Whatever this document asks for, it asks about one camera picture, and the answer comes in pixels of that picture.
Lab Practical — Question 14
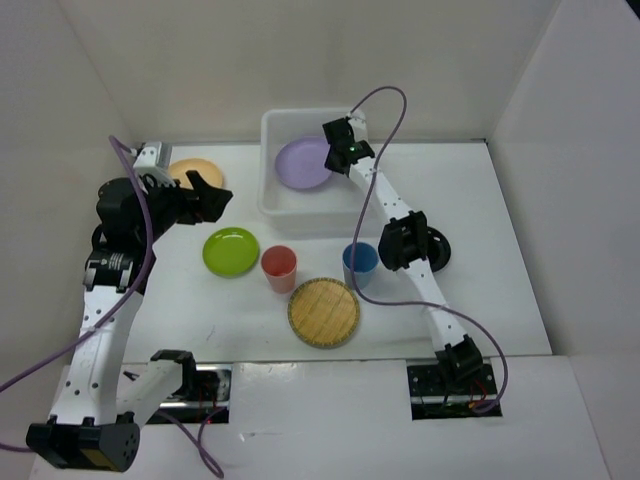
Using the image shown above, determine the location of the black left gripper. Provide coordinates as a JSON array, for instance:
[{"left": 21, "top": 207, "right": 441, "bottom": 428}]
[{"left": 136, "top": 170, "right": 232, "bottom": 244}]

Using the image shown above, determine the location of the orange plastic plate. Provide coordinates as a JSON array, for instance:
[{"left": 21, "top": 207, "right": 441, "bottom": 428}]
[{"left": 168, "top": 158, "right": 224, "bottom": 190}]

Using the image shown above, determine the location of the purple plastic plate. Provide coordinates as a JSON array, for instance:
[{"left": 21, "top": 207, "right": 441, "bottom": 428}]
[{"left": 274, "top": 136, "right": 332, "bottom": 190}]

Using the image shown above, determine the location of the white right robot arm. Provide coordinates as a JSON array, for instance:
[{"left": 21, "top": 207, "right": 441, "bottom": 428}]
[{"left": 322, "top": 115, "right": 483, "bottom": 394}]

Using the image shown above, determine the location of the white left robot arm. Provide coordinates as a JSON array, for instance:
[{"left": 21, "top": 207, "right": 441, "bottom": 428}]
[{"left": 26, "top": 171, "right": 233, "bottom": 472}]

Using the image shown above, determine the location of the translucent white plastic bin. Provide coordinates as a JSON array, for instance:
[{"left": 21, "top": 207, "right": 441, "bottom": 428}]
[{"left": 258, "top": 106, "right": 364, "bottom": 236}]

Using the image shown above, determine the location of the green plastic plate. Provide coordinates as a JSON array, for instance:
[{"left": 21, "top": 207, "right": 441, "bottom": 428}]
[{"left": 202, "top": 227, "right": 260, "bottom": 278}]

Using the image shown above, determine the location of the red plastic cup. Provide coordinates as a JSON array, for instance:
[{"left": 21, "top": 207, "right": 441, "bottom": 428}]
[{"left": 261, "top": 245, "right": 297, "bottom": 294}]

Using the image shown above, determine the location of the blue plastic cup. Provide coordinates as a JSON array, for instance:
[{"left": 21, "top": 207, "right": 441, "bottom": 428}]
[{"left": 342, "top": 242, "right": 379, "bottom": 290}]

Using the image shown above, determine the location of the black glossy plate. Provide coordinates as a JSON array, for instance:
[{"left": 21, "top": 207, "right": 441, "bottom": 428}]
[{"left": 427, "top": 226, "right": 452, "bottom": 273}]

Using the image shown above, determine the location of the round bamboo woven tray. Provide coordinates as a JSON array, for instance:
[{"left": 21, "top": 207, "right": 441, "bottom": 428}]
[{"left": 287, "top": 277, "right": 361, "bottom": 349}]

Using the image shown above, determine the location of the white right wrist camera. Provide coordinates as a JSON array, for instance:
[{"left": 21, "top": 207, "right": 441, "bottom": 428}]
[{"left": 346, "top": 113, "right": 367, "bottom": 132}]

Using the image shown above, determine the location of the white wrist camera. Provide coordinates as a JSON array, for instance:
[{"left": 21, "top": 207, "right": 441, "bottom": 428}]
[
  {"left": 133, "top": 142, "right": 172, "bottom": 174},
  {"left": 346, "top": 113, "right": 367, "bottom": 132}
]

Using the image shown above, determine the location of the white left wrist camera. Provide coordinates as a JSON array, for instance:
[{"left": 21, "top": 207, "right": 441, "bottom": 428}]
[{"left": 133, "top": 142, "right": 172, "bottom": 174}]

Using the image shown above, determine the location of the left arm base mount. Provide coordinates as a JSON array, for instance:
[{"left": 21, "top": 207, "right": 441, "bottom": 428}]
[{"left": 116, "top": 351, "right": 232, "bottom": 427}]

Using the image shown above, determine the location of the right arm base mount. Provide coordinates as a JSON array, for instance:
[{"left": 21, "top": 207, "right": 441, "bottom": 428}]
[{"left": 406, "top": 361, "right": 502, "bottom": 421}]

